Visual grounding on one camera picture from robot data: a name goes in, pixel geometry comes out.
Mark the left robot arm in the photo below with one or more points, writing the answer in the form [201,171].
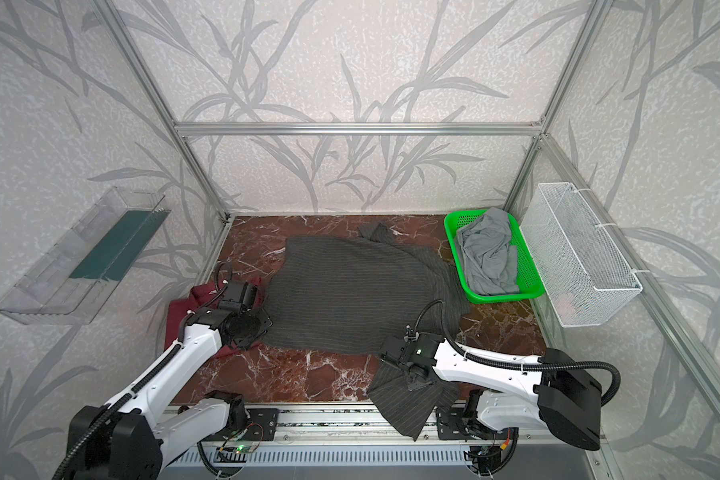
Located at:
[89,446]

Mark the maroon folded shirt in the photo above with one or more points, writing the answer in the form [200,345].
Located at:
[183,312]

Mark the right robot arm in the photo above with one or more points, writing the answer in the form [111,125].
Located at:
[524,392]

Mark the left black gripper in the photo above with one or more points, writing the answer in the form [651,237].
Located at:
[255,323]

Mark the aluminium cage frame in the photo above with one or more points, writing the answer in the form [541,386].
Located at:
[695,358]

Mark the light grey shirt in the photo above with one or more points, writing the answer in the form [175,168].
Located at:
[488,259]

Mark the white wire wall basket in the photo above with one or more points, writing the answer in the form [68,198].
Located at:
[586,277]

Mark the green plastic basket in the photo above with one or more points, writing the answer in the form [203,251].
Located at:
[528,278]

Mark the dark grey striped shirt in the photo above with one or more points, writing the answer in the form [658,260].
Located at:
[347,295]

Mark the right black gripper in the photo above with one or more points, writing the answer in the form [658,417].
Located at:
[401,363]

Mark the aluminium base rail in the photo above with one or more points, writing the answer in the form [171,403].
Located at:
[348,426]

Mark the clear plastic wall bin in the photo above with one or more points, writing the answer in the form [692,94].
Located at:
[73,280]

